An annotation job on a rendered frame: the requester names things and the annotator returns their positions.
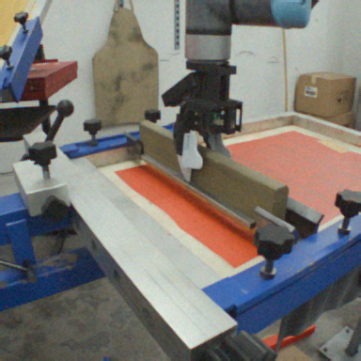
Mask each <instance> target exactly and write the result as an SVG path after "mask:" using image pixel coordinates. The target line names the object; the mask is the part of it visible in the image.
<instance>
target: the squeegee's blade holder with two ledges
mask: <svg viewBox="0 0 361 361"><path fill-rule="evenodd" d="M141 159H142V160H143V161H145V162H146V163H148V164H150V165H152V166H153V167H154V168H155V169H157V170H158V171H160V172H161V173H163V174H166V175H167V176H168V177H169V178H170V179H172V180H173V181H175V182H177V183H178V184H180V185H181V186H183V187H185V188H186V189H187V190H188V191H191V192H193V193H194V194H196V195H197V196H199V197H201V198H202V199H203V200H205V201H206V202H208V203H209V204H211V205H212V206H214V207H216V208H217V209H218V210H219V211H221V212H223V213H225V214H226V215H228V216H229V217H230V218H233V219H234V220H236V221H237V222H239V223H241V225H243V226H244V227H246V228H254V227H255V226H256V221H255V220H253V219H252V218H251V217H249V216H248V215H247V216H246V215H244V214H243V213H241V212H240V211H238V210H237V209H235V208H233V207H232V206H230V205H228V204H227V203H225V202H224V201H222V200H221V199H219V198H217V196H214V195H213V194H211V193H210V192H208V191H206V190H203V189H202V188H201V187H199V186H197V185H196V184H194V183H193V182H191V181H187V180H186V178H185V177H183V175H181V174H178V173H176V172H174V171H173V170H171V169H169V167H167V166H166V165H163V164H162V163H160V162H158V161H157V160H155V159H154V158H151V157H150V156H148V155H147V154H143V155H141Z"/></svg>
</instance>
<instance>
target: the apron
mask: <svg viewBox="0 0 361 361"><path fill-rule="evenodd" d="M129 2H130V4H131V7H132V8H131V9H127V8H120V9H118V10H116V9H117V4H118V0H116V3H115V6H114V11H113V12H114V13H113V15H112V18H111V22H110V27H109V33H108V40H107V42H106V43H105V44H104V45H103V47H102V48H101V49H100V50H99V51H98V52H97V53H96V54H95V55H94V56H93V58H92V61H93V64H92V69H93V75H94V79H93V83H94V90H95V97H94V99H95V107H96V116H97V118H96V119H101V120H102V126H103V127H105V126H112V125H117V124H121V123H126V122H139V121H143V120H145V112H146V110H150V109H159V60H158V53H157V51H156V49H155V48H152V47H151V46H149V44H148V43H147V42H146V41H145V40H144V39H143V34H142V32H141V29H140V27H139V22H138V21H137V18H136V17H135V14H134V9H133V1H132V0H129Z"/></svg>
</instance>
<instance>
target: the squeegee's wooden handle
mask: <svg viewBox="0 0 361 361"><path fill-rule="evenodd" d="M139 132H140V141H142V144H143V154H147V155H148V156H150V157H151V158H154V159H155V160H157V161H158V162H160V163H162V164H163V165H166V166H167V167H169V169H171V170H173V171H174V172H176V173H178V174H181V175H183V174H182V171H181V166H180V163H179V159H178V156H177V153H176V151H175V146H174V142H173V132H172V131H170V130H168V129H165V128H163V127H161V126H158V125H157V124H155V123H153V122H151V121H143V122H140V124H139ZM197 151H198V153H199V154H200V156H201V157H202V167H201V168H200V169H192V168H191V169H192V174H191V180H190V181H191V182H193V183H194V184H196V185H197V186H199V187H201V188H202V189H203V190H206V191H208V192H210V193H211V194H213V195H214V196H217V198H219V199H221V200H222V201H224V202H225V203H227V204H228V205H230V206H232V207H233V208H235V209H237V210H238V211H240V212H241V213H243V214H244V215H246V216H247V215H248V216H249V217H251V218H252V219H253V220H255V221H256V226H257V224H258V214H256V213H255V212H254V209H255V208H256V207H257V206H258V207H260V208H262V209H263V210H264V211H266V212H269V213H270V214H272V215H274V216H275V217H277V218H278V219H280V220H283V221H284V218H285V211H286V206H287V199H288V193H289V187H288V185H286V184H284V183H282V182H280V181H278V180H275V179H273V178H272V177H270V176H267V175H264V174H262V173H260V172H258V171H256V170H254V169H253V168H251V167H249V166H246V165H244V164H242V163H240V162H238V161H235V160H233V159H230V158H228V157H226V156H224V155H222V154H220V153H218V152H217V151H214V150H212V149H209V148H207V147H205V146H202V145H201V144H199V143H197ZM183 177H184V175H183Z"/></svg>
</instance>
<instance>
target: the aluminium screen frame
mask: <svg viewBox="0 0 361 361"><path fill-rule="evenodd" d="M288 125H293V126H296V127H300V128H303V129H306V130H310V131H312V132H316V133H321V134H324V135H326V136H330V137H332V138H335V139H337V140H340V141H342V142H346V143H348V144H351V145H353V146H356V147H359V148H361V132H358V131H356V130H353V129H350V128H347V127H344V126H341V125H337V124H335V123H332V122H328V121H325V120H322V119H318V118H314V117H310V116H307V115H303V114H300V113H297V112H293V111H290V112H286V113H281V114H280V113H277V114H272V115H269V116H264V117H255V118H248V119H242V128H241V132H240V133H239V132H236V133H233V134H225V133H222V135H223V139H226V138H230V137H233V136H238V135H241V134H251V133H257V132H260V131H265V130H268V129H275V128H280V127H283V126H288ZM190 133H196V135H197V143H199V144H201V143H204V142H203V138H202V136H201V135H199V132H197V131H192V130H190ZM65 156H67V157H68V158H69V159H70V161H71V162H72V163H73V164H74V165H76V167H77V168H78V169H79V170H80V171H81V172H82V174H83V175H84V176H86V177H87V178H88V179H89V181H90V182H91V183H92V184H94V185H95V186H96V187H97V188H98V189H99V190H100V191H101V192H102V193H103V194H104V195H105V196H106V198H107V199H108V200H109V201H110V202H112V203H113V204H114V205H115V206H116V207H117V208H118V210H119V211H120V212H121V213H122V214H123V215H124V216H126V217H127V218H128V219H129V220H130V222H131V223H132V224H133V225H134V226H135V227H136V228H137V229H138V230H139V231H141V232H142V233H143V234H144V236H145V237H146V238H147V239H148V240H149V241H150V242H151V243H153V244H154V245H155V246H156V247H157V248H158V249H159V250H160V251H161V252H162V253H163V254H164V255H166V256H167V257H168V258H169V259H170V260H171V261H172V262H173V264H175V265H176V266H177V267H178V268H179V269H180V270H181V271H182V272H183V273H185V275H186V276H187V277H188V278H189V279H190V280H192V281H193V282H194V283H195V284H196V286H197V287H199V288H200V289H202V288H204V287H206V286H210V285H211V284H213V283H215V282H217V281H218V280H220V279H222V278H223V277H221V276H220V274H218V273H217V272H216V271H214V270H213V269H212V268H211V267H210V266H209V265H208V264H207V263H205V262H204V261H203V260H201V259H200V258H199V257H198V255H195V254H194V253H193V252H192V251H191V250H190V249H188V248H187V247H186V246H185V245H184V244H183V243H181V242H180V241H179V240H178V239H177V238H176V237H174V236H173V235H172V234H171V233H170V232H169V231H167V230H166V229H165V228H164V227H163V226H162V225H160V224H159V223H158V222H157V221H156V220H155V219H153V218H152V217H151V216H150V215H149V214H148V213H146V212H145V211H144V210H143V209H142V208H141V207H140V206H139V205H138V204H136V203H135V202H134V201H132V200H131V199H130V198H129V197H128V196H127V195H126V194H125V193H124V192H123V191H122V190H121V189H118V188H117V187H116V185H115V184H114V183H113V182H111V181H110V180H109V179H108V178H107V177H106V176H105V175H103V173H102V172H101V171H99V170H98V168H97V167H98V166H103V165H110V164H113V163H117V162H121V161H126V160H133V159H137V158H135V157H134V156H132V154H130V153H129V152H128V151H127V147H120V148H115V149H108V150H103V151H99V152H94V153H90V154H86V155H82V156H77V157H73V158H70V157H69V156H68V155H66V154H65Z"/></svg>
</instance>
